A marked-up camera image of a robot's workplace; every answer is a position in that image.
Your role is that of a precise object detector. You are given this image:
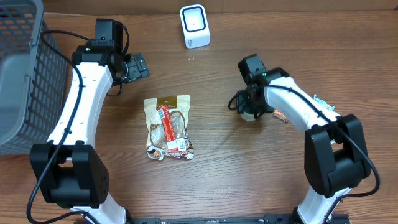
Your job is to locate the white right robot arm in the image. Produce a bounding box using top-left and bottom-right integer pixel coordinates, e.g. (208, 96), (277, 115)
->
(231, 54), (374, 223)

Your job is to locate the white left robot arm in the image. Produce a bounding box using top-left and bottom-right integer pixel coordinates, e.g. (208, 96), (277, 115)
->
(29, 19), (149, 223)

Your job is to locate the beige brown snack bag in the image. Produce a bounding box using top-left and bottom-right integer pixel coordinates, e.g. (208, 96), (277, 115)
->
(144, 95), (194, 161)

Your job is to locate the red snack stick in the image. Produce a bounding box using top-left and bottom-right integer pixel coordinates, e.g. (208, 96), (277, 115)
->
(157, 105), (186, 153)

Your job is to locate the orange tissue pack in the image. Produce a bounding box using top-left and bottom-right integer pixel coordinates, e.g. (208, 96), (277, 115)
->
(273, 110), (289, 123)

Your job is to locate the white barcode scanner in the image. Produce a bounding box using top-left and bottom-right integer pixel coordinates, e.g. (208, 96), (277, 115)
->
(179, 4), (210, 49)

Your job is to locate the teal tissue pack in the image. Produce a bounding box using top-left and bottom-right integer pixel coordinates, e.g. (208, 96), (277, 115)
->
(313, 94), (335, 111)

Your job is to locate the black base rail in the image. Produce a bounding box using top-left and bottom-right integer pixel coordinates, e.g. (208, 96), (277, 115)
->
(127, 213), (351, 224)

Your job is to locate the green lid jar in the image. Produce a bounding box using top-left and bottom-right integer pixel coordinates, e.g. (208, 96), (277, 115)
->
(241, 111), (263, 122)

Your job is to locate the grey plastic basket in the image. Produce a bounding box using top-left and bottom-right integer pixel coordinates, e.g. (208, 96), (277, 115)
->
(1, 0), (68, 156)

